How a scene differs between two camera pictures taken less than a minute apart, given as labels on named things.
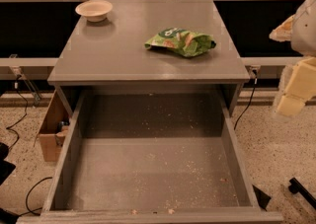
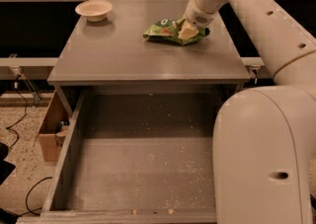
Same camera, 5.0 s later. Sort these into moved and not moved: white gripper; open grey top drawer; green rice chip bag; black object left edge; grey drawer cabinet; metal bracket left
Moved: white gripper; green rice chip bag
Not moved: grey drawer cabinet; black object left edge; metal bracket left; open grey top drawer
